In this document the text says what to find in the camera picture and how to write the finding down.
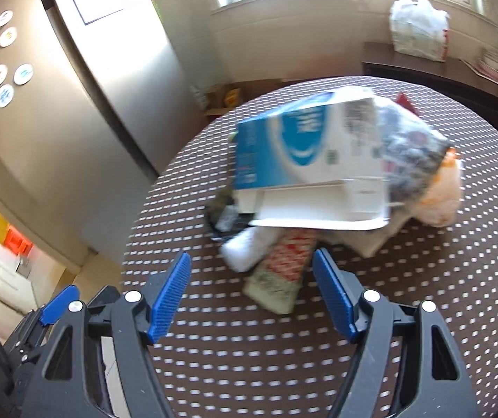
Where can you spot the stacked bowls on cabinet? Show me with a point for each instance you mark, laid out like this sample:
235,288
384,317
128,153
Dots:
487,62

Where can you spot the white plastic shopping bag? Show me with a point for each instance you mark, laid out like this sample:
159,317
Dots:
419,30

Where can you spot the silver double-door refrigerator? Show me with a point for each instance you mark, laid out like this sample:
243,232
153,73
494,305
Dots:
94,105

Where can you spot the red brown paper bag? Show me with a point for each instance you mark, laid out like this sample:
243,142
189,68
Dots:
403,101

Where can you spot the red green snack packet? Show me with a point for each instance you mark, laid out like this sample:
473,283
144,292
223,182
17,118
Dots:
276,281

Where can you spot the dark wooden side cabinet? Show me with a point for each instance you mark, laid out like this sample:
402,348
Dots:
452,78

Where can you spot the white wrapper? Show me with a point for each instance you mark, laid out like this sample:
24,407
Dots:
249,247

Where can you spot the grey printed foil bag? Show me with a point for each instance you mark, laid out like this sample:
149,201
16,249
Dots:
410,152

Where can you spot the small yellow box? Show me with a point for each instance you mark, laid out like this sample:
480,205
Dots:
233,98

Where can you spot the brown polka dot tablecloth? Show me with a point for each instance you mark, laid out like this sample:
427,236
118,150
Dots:
314,331

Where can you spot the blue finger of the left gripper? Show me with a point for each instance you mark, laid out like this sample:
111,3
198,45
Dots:
58,305

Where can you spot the blue white milk carton box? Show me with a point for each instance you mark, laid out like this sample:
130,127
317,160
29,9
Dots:
316,163

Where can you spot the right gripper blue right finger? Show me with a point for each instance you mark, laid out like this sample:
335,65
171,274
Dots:
340,292

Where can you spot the orange white plastic bag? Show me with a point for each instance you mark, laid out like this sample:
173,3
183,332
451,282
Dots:
439,206

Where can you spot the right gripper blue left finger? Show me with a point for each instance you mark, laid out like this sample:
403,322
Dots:
164,294

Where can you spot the orange plastic stool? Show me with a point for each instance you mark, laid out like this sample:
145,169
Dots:
17,243

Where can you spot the dark seaweed snack packet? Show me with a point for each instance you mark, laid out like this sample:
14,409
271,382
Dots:
222,217

